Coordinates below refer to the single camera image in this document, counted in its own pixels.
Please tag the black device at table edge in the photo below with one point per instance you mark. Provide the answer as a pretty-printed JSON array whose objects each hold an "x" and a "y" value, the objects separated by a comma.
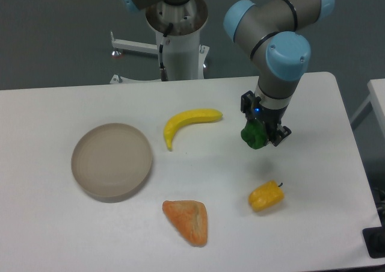
[{"x": 374, "y": 240}]

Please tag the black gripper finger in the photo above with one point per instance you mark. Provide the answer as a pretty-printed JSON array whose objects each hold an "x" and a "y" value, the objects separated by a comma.
[
  {"x": 279, "y": 134},
  {"x": 246, "y": 105}
]

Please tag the beige round plate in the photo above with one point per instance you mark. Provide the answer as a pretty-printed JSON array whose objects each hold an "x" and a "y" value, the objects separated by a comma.
[{"x": 112, "y": 162}]

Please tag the yellow banana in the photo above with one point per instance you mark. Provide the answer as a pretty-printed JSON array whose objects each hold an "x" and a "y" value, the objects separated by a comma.
[{"x": 186, "y": 118}]

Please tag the green bell pepper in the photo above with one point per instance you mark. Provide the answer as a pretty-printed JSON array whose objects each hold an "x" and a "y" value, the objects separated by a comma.
[{"x": 254, "y": 134}]

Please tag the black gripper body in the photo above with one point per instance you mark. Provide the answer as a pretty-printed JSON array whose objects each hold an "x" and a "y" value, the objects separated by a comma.
[{"x": 271, "y": 119}]

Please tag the orange bread piece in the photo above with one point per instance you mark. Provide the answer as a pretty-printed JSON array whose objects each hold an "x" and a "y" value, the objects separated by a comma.
[{"x": 190, "y": 218}]

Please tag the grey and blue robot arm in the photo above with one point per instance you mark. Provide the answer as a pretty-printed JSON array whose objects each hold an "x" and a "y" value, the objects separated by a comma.
[{"x": 267, "y": 35}]

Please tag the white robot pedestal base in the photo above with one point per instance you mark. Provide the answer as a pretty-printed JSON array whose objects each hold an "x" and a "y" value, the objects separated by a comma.
[{"x": 177, "y": 29}]

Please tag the yellow bell pepper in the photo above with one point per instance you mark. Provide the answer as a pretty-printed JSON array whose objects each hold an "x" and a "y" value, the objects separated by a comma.
[{"x": 266, "y": 196}]

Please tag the white side table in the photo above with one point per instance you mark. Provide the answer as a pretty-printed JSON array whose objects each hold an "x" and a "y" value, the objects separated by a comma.
[{"x": 373, "y": 102}]

